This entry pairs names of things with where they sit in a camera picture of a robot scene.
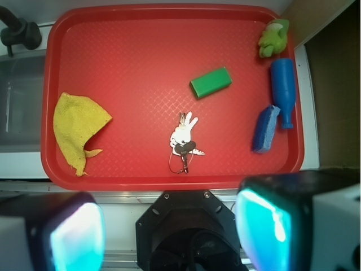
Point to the blue plastic bottle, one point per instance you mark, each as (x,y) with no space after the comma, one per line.
(284,89)

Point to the green plush toy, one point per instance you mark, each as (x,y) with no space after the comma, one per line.
(274,38)

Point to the white bunny keychain with keys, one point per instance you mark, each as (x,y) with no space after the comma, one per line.
(181,142)

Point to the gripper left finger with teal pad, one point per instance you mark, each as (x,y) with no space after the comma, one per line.
(56,231)

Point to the blue sponge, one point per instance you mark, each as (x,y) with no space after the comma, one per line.
(265,129)

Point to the green rectangular block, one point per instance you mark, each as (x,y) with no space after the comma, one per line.
(211,82)

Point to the black faucet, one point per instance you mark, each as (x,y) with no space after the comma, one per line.
(18,31)

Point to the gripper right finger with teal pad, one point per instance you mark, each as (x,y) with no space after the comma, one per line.
(309,220)

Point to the yellow cloth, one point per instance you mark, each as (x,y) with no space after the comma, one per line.
(76,120)

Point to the grey sink basin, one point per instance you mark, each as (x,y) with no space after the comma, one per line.
(21,103)

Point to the red plastic tray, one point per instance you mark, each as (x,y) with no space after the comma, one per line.
(137,61)

